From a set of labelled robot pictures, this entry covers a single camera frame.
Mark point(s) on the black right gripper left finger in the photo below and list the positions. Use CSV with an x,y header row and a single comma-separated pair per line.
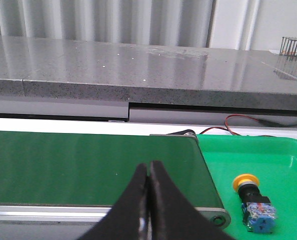
x,y
128,218

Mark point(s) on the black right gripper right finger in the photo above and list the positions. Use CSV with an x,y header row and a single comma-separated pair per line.
x,y
173,217

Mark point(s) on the yellow mushroom push button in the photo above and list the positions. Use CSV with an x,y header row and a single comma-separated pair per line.
x,y
259,215

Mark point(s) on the green conveyor belt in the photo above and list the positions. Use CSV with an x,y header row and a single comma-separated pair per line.
x,y
75,177

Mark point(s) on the green plastic tray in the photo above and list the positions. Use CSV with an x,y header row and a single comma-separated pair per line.
x,y
273,160

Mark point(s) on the grey granite countertop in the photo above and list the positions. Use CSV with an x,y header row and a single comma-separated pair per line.
x,y
147,74

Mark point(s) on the white curtain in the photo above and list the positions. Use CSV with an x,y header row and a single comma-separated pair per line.
x,y
146,22

